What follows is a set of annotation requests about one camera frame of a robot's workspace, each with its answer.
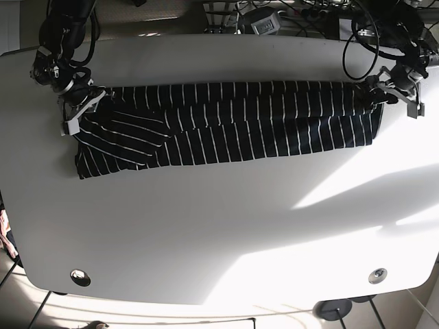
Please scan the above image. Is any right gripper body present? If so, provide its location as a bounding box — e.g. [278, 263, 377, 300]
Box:
[58, 85, 106, 123]

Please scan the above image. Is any grey power adapter box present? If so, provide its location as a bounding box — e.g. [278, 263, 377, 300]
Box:
[338, 19, 353, 41]

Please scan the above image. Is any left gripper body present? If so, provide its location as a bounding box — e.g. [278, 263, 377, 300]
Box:
[363, 65, 427, 106]

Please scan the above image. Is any right table grommet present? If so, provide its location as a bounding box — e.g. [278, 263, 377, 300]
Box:
[368, 268, 388, 284]

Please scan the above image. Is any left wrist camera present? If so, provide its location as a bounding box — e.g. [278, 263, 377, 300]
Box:
[407, 102, 425, 119]

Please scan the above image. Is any grey socket box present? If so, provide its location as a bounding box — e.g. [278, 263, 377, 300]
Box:
[244, 7, 281, 36]

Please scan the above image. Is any round black stand base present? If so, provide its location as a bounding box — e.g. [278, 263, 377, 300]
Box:
[313, 299, 353, 321]

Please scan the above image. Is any table grommet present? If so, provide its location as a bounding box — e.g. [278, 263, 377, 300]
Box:
[70, 269, 91, 287]
[368, 268, 388, 284]

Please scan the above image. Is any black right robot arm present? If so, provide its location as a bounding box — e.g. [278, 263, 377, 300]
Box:
[30, 1, 106, 135]

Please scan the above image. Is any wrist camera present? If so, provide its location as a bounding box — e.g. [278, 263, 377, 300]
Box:
[60, 119, 80, 136]
[407, 102, 425, 119]

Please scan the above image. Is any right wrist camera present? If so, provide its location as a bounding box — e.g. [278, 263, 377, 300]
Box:
[60, 119, 80, 136]

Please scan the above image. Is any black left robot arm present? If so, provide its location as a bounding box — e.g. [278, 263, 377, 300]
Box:
[351, 1, 438, 109]

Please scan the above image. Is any left table grommet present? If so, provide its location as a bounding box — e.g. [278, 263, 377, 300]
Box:
[70, 269, 91, 287]

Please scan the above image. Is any black looping arm cable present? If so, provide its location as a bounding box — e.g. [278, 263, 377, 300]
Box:
[342, 0, 381, 82]

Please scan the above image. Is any black white striped shirt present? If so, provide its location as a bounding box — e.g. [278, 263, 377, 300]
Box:
[75, 81, 383, 179]

